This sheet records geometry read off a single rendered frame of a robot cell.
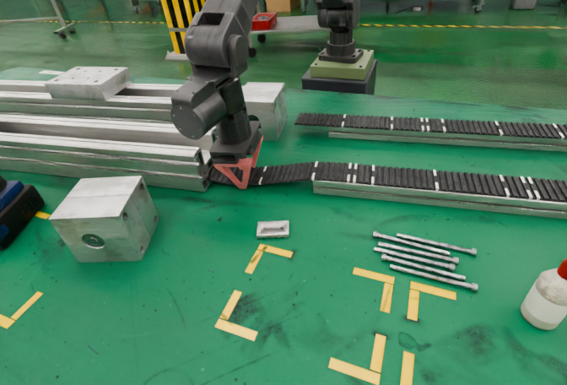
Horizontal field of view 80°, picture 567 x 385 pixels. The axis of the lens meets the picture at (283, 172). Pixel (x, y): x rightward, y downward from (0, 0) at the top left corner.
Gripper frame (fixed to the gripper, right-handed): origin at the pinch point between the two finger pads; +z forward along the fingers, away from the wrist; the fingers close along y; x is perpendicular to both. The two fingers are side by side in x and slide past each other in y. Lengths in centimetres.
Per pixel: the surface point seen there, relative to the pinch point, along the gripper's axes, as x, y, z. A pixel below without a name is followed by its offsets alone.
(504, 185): 43.4, 1.1, -0.6
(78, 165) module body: -34.4, 2.5, -3.8
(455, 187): 36.1, 2.2, -0.9
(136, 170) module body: -20.9, 3.0, -3.2
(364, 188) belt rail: 22.0, 2.8, -0.4
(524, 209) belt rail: 45.9, 3.9, 1.9
